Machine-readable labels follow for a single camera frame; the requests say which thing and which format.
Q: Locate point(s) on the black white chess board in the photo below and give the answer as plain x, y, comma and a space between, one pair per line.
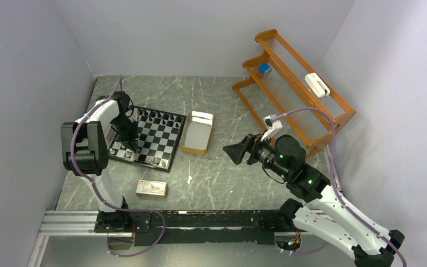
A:
159, 134

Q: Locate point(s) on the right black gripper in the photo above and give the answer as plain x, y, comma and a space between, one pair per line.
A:
252, 143

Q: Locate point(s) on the white plastic device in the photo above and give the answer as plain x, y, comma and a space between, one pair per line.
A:
317, 85

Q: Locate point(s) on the orange wooden rack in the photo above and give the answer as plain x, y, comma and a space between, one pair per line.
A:
287, 90

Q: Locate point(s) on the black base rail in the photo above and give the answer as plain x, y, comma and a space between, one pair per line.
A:
197, 227

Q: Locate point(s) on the blue small block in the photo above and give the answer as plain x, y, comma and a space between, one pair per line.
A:
264, 68

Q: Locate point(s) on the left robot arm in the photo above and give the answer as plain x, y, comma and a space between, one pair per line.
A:
85, 153

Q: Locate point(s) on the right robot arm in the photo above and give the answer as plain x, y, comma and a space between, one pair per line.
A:
318, 207

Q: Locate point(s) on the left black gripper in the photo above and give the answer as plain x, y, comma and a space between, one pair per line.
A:
132, 137

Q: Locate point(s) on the small printed card box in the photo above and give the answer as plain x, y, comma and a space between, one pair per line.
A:
152, 188

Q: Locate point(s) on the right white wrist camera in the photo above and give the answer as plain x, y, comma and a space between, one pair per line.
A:
273, 126

